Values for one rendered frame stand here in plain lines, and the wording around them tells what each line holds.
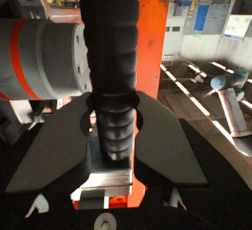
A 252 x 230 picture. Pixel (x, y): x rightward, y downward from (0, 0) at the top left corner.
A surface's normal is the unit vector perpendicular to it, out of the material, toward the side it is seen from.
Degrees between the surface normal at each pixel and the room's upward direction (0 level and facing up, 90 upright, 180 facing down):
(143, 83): 90
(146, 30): 90
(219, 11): 90
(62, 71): 94
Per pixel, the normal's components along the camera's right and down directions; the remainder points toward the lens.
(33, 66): 0.05, 0.36
